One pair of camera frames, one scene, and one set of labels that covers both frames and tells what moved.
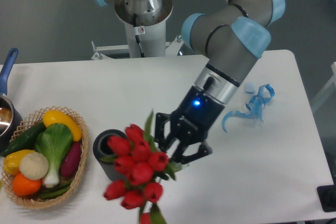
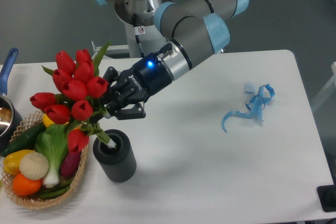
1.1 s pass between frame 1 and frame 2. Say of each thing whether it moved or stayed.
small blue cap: stayed
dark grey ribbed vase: stayed
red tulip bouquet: moved
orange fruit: stayed
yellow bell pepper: stayed
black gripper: moved
